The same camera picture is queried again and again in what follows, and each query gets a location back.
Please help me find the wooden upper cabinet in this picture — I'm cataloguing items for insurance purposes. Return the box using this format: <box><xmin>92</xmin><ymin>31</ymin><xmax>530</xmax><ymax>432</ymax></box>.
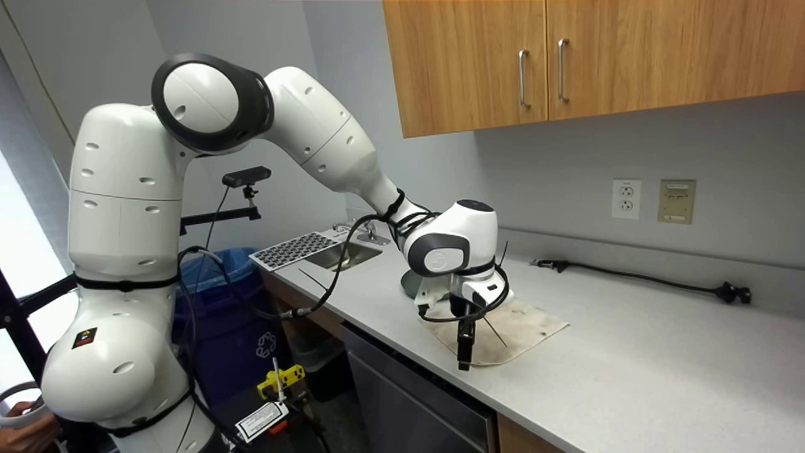
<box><xmin>383</xmin><ymin>0</ymin><xmax>805</xmax><ymax>137</ymax></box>

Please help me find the beige wall switch plate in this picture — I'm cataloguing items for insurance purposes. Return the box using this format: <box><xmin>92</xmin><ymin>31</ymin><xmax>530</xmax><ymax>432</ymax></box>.
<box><xmin>658</xmin><ymin>179</ymin><xmax>697</xmax><ymax>225</ymax></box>

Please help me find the dish drying rack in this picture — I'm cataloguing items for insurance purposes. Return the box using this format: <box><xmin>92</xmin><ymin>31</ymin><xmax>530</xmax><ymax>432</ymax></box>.
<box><xmin>248</xmin><ymin>232</ymin><xmax>335</xmax><ymax>273</ymax></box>

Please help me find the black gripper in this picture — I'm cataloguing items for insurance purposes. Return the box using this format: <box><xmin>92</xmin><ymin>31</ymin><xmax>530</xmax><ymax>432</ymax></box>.
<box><xmin>404</xmin><ymin>269</ymin><xmax>511</xmax><ymax>371</ymax></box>

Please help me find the black cable on counter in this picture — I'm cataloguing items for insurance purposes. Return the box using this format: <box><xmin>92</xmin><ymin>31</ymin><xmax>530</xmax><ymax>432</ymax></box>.
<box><xmin>530</xmin><ymin>256</ymin><xmax>755</xmax><ymax>308</ymax></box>

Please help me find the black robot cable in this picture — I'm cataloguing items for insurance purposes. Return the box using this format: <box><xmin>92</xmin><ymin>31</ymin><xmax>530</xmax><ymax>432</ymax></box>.
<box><xmin>280</xmin><ymin>212</ymin><xmax>396</xmax><ymax>322</ymax></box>

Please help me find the white wall outlet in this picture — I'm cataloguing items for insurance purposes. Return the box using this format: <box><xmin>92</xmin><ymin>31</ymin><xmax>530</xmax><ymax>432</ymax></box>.
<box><xmin>610</xmin><ymin>179</ymin><xmax>642</xmax><ymax>220</ymax></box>

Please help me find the black camera on stand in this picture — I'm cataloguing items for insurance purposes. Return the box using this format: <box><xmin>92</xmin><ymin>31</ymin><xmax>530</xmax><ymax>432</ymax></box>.
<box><xmin>222</xmin><ymin>167</ymin><xmax>272</xmax><ymax>188</ymax></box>

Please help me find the blue recycling bin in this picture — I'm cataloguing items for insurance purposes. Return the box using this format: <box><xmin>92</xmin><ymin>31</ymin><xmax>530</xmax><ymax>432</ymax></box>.
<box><xmin>170</xmin><ymin>246</ymin><xmax>288</xmax><ymax>406</ymax></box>

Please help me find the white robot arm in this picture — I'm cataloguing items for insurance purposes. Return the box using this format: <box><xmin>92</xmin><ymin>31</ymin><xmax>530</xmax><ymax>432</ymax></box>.
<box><xmin>41</xmin><ymin>54</ymin><xmax>511</xmax><ymax>453</ymax></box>

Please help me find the black sink basin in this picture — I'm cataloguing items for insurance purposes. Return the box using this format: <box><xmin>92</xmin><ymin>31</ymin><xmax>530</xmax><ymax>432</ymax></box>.
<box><xmin>308</xmin><ymin>241</ymin><xmax>376</xmax><ymax>273</ymax></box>

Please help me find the stained white towel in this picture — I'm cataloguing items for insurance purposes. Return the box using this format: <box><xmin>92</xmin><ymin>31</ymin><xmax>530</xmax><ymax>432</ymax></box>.
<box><xmin>420</xmin><ymin>296</ymin><xmax>568</xmax><ymax>368</ymax></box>

